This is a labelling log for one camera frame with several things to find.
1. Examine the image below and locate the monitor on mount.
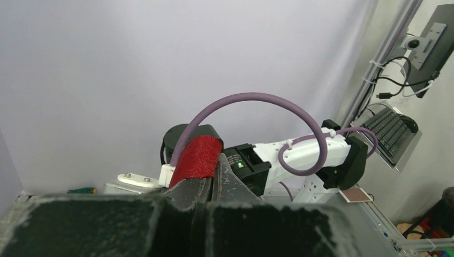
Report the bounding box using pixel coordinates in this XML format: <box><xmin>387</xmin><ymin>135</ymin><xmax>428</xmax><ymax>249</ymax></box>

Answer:
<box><xmin>404</xmin><ymin>2</ymin><xmax>453</xmax><ymax>99</ymax></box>

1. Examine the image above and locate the aluminium frame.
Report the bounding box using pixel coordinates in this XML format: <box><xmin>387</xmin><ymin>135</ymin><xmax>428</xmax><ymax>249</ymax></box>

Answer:
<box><xmin>338</xmin><ymin>0</ymin><xmax>454</xmax><ymax>257</ymax></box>

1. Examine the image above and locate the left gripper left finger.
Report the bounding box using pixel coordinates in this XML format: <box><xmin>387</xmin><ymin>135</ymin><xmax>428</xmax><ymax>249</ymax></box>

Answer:
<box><xmin>1</xmin><ymin>178</ymin><xmax>213</xmax><ymax>256</ymax></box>

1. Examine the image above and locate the green handled screwdriver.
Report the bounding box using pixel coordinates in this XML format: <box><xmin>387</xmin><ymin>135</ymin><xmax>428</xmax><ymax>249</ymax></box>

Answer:
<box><xmin>67</xmin><ymin>187</ymin><xmax>97</xmax><ymax>194</ymax></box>

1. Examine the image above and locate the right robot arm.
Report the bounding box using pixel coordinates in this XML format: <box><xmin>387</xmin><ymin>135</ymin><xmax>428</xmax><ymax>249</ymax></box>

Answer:
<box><xmin>158</xmin><ymin>120</ymin><xmax>369</xmax><ymax>203</ymax></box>

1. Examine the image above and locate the black keyboard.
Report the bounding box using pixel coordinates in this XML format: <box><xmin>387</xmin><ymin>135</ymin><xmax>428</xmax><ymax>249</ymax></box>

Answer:
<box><xmin>362</xmin><ymin>107</ymin><xmax>419</xmax><ymax>166</ymax></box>

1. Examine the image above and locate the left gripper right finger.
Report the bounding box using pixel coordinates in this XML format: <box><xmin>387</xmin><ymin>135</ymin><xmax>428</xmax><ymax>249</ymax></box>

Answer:
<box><xmin>206</xmin><ymin>154</ymin><xmax>362</xmax><ymax>256</ymax></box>

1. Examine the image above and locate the red ribbon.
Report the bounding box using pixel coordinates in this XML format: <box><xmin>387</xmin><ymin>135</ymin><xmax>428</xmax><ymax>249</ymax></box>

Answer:
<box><xmin>169</xmin><ymin>135</ymin><xmax>223</xmax><ymax>188</ymax></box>

